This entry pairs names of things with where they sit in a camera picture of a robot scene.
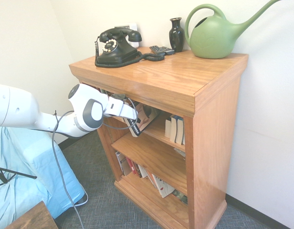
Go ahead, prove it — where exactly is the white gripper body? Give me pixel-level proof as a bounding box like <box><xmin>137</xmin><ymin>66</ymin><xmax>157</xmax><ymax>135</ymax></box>
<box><xmin>104</xmin><ymin>96</ymin><xmax>138</xmax><ymax>120</ymax></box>

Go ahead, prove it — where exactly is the black paperback book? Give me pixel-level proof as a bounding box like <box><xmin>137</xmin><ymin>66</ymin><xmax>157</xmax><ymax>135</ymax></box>
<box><xmin>122</xmin><ymin>101</ymin><xmax>162</xmax><ymax>138</ymax></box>

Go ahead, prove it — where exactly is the upright books upper shelf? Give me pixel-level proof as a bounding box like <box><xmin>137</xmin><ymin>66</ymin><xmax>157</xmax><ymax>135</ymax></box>
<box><xmin>176</xmin><ymin>116</ymin><xmax>186</xmax><ymax>146</ymax></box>

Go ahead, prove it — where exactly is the black vintage rotary telephone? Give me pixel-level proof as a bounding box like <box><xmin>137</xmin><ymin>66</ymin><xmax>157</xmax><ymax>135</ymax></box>
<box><xmin>94</xmin><ymin>27</ymin><xmax>166</xmax><ymax>69</ymax></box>

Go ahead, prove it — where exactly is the small white red book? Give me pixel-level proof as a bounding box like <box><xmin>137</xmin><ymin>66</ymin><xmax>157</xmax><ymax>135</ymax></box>
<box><xmin>115</xmin><ymin>151</ymin><xmax>132</xmax><ymax>177</ymax></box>

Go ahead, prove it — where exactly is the cream pages paperback book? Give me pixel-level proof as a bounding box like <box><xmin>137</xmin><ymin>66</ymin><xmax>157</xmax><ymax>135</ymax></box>
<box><xmin>170</xmin><ymin>115</ymin><xmax>179</xmax><ymax>144</ymax></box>

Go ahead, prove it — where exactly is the red spine leaning book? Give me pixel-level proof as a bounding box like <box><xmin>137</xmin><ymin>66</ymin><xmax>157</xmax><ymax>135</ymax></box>
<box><xmin>125</xmin><ymin>157</ymin><xmax>142</xmax><ymax>178</ymax></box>

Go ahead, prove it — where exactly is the black remote control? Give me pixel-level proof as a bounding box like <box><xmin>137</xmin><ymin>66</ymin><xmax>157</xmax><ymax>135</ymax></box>
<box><xmin>149</xmin><ymin>45</ymin><xmax>166</xmax><ymax>56</ymax></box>
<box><xmin>158</xmin><ymin>46</ymin><xmax>175</xmax><ymax>55</ymax></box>

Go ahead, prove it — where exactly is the loose papers clutter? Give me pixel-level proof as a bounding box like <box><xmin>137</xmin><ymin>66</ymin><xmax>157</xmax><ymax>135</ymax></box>
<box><xmin>173</xmin><ymin>147</ymin><xmax>186</xmax><ymax>159</ymax></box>

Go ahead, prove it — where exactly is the white square alarm clock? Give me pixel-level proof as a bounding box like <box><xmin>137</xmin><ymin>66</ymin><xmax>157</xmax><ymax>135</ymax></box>
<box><xmin>114</xmin><ymin>21</ymin><xmax>140</xmax><ymax>48</ymax></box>

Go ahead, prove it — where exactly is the white illustrated leaning book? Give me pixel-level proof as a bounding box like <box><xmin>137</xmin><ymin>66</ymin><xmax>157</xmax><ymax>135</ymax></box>
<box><xmin>151</xmin><ymin>173</ymin><xmax>175</xmax><ymax>198</ymax></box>

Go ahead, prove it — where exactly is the black ceramic vase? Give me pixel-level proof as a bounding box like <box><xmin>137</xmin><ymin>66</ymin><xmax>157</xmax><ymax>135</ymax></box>
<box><xmin>169</xmin><ymin>17</ymin><xmax>185</xmax><ymax>53</ymax></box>

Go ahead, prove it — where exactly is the wooden bookshelf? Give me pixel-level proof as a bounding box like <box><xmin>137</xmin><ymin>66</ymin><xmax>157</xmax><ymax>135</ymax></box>
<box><xmin>69</xmin><ymin>46</ymin><xmax>249</xmax><ymax>229</ymax></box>

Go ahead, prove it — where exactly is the light blue cloth cover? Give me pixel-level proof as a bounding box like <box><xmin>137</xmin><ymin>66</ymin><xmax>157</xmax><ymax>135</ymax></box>
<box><xmin>0</xmin><ymin>126</ymin><xmax>89</xmax><ymax>229</ymax></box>

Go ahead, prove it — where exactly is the dark green flat book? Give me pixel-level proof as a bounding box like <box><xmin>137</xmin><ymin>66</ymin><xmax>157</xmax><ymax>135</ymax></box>
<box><xmin>172</xmin><ymin>189</ymin><xmax>188</xmax><ymax>206</ymax></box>

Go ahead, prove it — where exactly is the green plastic watering can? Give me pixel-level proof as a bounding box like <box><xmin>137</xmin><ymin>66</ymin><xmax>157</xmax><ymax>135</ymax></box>
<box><xmin>184</xmin><ymin>0</ymin><xmax>283</xmax><ymax>60</ymax></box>

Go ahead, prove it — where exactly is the dark wooden table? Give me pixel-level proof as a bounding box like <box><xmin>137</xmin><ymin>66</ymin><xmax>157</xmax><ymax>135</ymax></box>
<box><xmin>5</xmin><ymin>200</ymin><xmax>59</xmax><ymax>229</ymax></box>

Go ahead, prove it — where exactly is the black camera tripod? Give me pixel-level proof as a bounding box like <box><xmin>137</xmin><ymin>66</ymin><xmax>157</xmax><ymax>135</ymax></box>
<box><xmin>0</xmin><ymin>166</ymin><xmax>38</xmax><ymax>189</ymax></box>

